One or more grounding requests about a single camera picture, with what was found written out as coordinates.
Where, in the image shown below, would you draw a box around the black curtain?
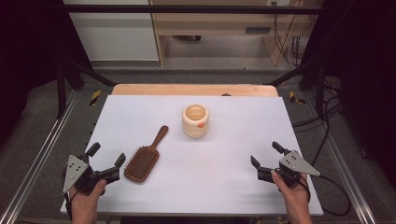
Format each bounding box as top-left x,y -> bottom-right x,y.
300,0 -> 396,182
0,0 -> 94,147

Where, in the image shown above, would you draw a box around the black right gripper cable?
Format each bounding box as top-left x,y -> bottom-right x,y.
298,173 -> 352,217

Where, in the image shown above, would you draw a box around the black yellow tape strip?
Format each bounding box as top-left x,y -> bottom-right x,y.
89,90 -> 103,107
289,91 -> 307,105

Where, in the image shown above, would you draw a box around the aluminium floor rail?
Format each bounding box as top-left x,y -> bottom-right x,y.
0,90 -> 78,224
303,92 -> 378,224

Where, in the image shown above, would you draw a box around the black frame strut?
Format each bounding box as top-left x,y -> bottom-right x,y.
55,58 -> 118,119
263,58 -> 327,119

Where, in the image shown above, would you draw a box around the black horizontal frame bar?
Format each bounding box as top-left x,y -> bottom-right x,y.
62,4 -> 340,15

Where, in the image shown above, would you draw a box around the light wooden desk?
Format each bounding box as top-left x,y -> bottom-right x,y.
148,0 -> 325,67

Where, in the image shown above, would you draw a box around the black floor cables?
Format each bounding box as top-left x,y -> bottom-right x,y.
291,79 -> 344,166

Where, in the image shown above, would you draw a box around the person's right hand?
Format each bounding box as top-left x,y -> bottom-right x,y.
270,170 -> 311,205

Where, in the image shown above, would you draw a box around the hanging cable bundle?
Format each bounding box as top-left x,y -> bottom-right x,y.
271,1 -> 316,68

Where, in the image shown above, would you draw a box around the white cabinet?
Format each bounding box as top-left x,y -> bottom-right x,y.
63,0 -> 160,63

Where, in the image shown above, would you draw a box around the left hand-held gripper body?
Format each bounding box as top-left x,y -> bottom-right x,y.
62,154 -> 121,197

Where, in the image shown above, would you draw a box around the person's left hand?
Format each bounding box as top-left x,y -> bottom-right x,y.
68,179 -> 107,208

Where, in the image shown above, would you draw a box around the white table sheet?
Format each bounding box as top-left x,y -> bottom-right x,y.
60,94 -> 324,217

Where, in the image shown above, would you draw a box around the cream ceramic cup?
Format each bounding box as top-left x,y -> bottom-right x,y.
181,104 -> 210,139

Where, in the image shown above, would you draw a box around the light wooden table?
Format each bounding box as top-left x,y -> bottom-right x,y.
111,83 -> 279,98

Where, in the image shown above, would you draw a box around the brown wooden hairbrush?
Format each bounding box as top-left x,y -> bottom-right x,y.
123,125 -> 170,184

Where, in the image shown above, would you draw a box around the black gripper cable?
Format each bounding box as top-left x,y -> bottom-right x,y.
63,190 -> 75,220
298,173 -> 352,217

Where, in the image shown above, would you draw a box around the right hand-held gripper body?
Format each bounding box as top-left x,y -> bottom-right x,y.
257,150 -> 321,189

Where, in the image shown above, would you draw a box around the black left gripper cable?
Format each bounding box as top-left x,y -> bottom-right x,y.
63,190 -> 75,220

